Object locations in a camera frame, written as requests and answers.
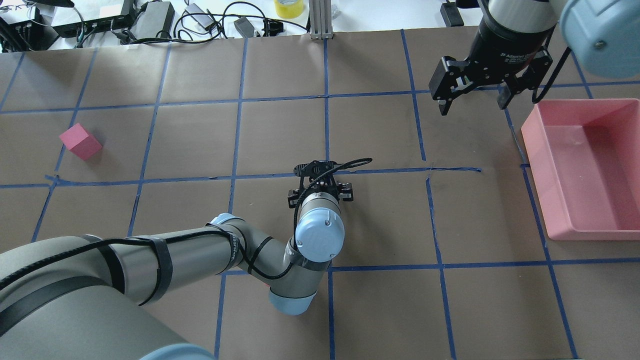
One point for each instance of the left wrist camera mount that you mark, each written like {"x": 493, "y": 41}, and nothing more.
{"x": 319, "y": 169}

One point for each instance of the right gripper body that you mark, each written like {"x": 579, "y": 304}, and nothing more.
{"x": 505, "y": 45}

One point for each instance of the pink plastic bin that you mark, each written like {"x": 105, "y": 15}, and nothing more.
{"x": 584, "y": 155}

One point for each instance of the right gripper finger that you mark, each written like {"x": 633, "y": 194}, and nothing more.
{"x": 509, "y": 89}
{"x": 448, "y": 82}

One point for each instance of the pink cube near edge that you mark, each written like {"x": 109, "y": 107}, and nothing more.
{"x": 79, "y": 141}

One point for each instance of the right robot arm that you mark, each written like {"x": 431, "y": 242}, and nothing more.
{"x": 603, "y": 35}

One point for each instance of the large black power brick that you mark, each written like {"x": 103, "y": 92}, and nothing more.
{"x": 153, "y": 21}

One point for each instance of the aluminium frame post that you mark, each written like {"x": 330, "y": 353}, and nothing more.
{"x": 320, "y": 19}

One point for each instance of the yellow tape roll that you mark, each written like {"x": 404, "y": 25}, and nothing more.
{"x": 289, "y": 9}

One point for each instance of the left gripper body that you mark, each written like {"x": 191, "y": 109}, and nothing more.
{"x": 344, "y": 191}

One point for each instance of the black power adapter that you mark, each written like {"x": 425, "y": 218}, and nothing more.
{"x": 451, "y": 14}

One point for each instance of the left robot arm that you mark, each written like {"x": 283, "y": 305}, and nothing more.
{"x": 82, "y": 297}

